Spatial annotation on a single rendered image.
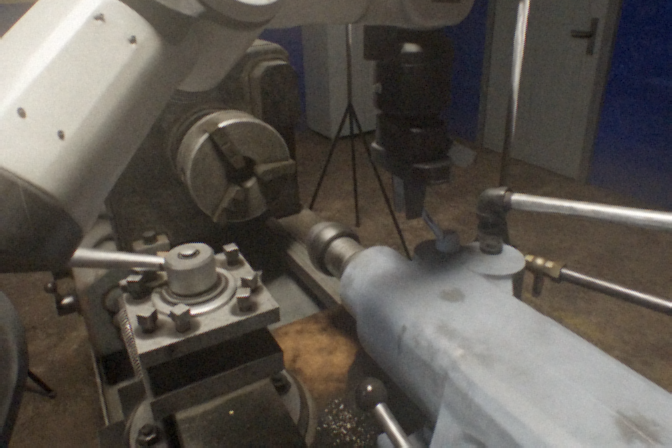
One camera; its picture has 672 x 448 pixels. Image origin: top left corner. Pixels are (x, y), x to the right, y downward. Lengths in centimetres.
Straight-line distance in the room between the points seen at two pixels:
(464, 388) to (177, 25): 40
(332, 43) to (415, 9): 420
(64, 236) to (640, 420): 45
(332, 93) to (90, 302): 359
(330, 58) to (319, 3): 425
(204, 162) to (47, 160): 90
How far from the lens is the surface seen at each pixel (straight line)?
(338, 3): 47
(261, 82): 133
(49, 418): 236
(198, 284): 65
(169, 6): 33
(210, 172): 117
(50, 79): 29
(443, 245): 70
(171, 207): 140
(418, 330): 57
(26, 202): 27
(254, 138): 119
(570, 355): 57
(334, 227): 82
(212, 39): 36
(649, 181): 400
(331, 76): 472
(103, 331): 157
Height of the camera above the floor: 151
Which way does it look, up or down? 24 degrees down
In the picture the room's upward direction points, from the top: 2 degrees counter-clockwise
